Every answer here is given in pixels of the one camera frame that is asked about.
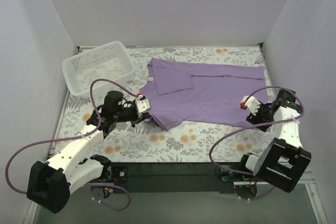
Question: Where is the purple t-shirt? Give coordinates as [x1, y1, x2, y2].
[140, 58, 268, 131]

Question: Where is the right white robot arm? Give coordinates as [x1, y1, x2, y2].
[239, 89, 311, 193]

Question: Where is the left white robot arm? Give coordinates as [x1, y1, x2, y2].
[26, 91, 150, 213]

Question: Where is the floral table mat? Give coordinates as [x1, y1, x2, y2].
[51, 46, 298, 163]

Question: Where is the white plastic basket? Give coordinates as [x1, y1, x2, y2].
[61, 41, 135, 98]

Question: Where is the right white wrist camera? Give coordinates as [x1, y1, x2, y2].
[240, 95, 263, 116]

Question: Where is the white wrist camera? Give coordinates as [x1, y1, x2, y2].
[240, 95, 263, 116]
[134, 93, 151, 117]

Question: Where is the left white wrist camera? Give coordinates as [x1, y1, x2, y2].
[134, 93, 151, 117]

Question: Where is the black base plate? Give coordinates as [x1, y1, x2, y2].
[93, 163, 257, 198]

